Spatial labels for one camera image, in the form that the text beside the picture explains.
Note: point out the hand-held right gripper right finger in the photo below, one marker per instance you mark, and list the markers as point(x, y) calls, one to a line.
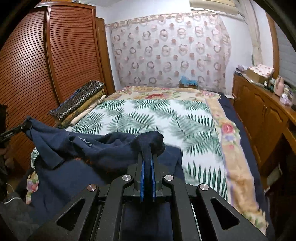
point(153, 180)

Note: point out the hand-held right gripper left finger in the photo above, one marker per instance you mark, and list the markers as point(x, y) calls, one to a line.
point(142, 180)

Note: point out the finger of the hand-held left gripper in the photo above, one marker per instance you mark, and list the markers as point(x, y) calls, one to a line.
point(23, 127)

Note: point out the navy printed t-shirt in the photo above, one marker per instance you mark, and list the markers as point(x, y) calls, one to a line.
point(92, 143)

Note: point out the person's left hand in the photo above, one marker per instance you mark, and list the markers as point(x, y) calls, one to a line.
point(4, 154)

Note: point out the stack of pillows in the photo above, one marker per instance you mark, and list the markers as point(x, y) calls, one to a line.
point(85, 92)

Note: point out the tan folded cloth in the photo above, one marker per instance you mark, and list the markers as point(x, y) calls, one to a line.
point(92, 103)

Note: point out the brown louvered wardrobe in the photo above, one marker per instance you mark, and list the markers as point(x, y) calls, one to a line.
point(69, 58)

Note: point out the person's grey clothing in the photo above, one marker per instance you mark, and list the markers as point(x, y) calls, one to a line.
point(16, 220)

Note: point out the floral blanket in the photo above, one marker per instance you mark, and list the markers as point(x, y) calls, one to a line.
point(231, 129)

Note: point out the navy bed sheet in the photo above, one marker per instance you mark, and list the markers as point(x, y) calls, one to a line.
point(245, 148)

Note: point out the blue-topped cardboard box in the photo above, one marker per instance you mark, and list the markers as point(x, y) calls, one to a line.
point(188, 81)

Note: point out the wooden sideboard cabinet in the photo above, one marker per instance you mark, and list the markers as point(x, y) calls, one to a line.
point(261, 111)

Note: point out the circle-patterned sheer curtain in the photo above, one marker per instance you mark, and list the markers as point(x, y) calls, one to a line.
point(171, 51)

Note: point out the brown cardboard box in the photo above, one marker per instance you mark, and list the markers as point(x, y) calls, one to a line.
point(253, 75)

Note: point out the pink tissue box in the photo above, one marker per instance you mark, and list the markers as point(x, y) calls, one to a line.
point(285, 99)

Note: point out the cardboard box with floral cloth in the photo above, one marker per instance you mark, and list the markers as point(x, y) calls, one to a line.
point(263, 69)

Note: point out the pink flask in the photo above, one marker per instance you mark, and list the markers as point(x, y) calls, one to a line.
point(279, 87)

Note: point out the beige tied curtain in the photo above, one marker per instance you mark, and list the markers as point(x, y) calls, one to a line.
point(253, 34)

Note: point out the grey window blind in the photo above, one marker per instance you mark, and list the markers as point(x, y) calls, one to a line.
point(288, 58)

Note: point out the white air conditioner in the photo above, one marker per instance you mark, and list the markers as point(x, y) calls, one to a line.
point(212, 5)

